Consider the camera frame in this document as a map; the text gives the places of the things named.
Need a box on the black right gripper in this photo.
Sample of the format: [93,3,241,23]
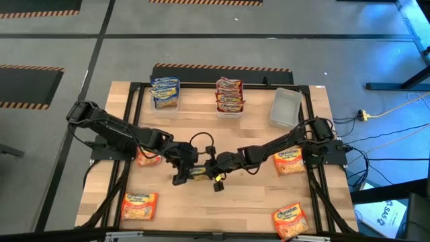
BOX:
[210,149,251,192]

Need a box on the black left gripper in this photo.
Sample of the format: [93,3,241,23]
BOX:
[167,143,216,186]

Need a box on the red Maruchan ramen pack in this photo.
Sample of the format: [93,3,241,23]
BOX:
[215,93,245,104]
[216,86,243,97]
[216,76,243,89]
[217,100,246,114]

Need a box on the orange Maruchan ramen pack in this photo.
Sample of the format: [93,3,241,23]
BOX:
[135,147,163,167]
[271,202,310,240]
[120,192,159,222]
[272,148,306,176]

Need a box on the pale grey plastic bin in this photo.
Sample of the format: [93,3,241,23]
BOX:
[268,87,303,130]

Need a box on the white plastic bin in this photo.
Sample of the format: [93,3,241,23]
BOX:
[215,80,245,120]

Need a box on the clear plastic bin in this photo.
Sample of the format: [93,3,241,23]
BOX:
[150,79,181,118]

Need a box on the hazard-striped black floor mat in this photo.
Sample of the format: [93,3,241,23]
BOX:
[0,0,83,20]
[148,0,264,7]
[0,64,65,111]
[150,63,295,85]

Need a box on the black rig crossbeam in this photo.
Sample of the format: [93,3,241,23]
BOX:
[0,225,430,242]

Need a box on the black rig beam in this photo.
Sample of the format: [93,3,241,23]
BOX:
[350,177,430,205]

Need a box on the white cardboard box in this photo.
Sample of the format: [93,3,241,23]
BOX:
[353,198,410,240]

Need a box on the dark grey furniture foot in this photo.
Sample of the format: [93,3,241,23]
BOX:
[0,143,26,158]

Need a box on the dark grey chair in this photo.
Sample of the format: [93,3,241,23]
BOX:
[404,192,430,242]

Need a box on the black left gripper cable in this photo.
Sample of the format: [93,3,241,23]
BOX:
[189,131,216,156]

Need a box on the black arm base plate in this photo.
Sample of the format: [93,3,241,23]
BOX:
[300,138,348,166]
[89,134,135,161]

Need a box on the silver metal bracket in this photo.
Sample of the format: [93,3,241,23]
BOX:
[105,231,144,241]
[290,235,332,242]

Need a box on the yellow extension cable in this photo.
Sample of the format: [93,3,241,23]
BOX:
[368,95,430,119]

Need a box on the black floor cable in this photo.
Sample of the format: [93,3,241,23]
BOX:
[349,156,430,162]
[342,122,430,145]

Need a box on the black desk leg frame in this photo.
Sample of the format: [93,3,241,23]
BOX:
[365,0,430,91]

